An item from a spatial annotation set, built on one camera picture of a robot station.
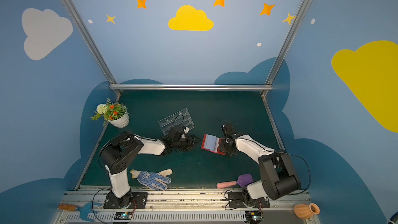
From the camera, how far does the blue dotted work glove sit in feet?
2.62

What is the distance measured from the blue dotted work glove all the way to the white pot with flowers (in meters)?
0.35

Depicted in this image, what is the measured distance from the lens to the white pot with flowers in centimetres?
92
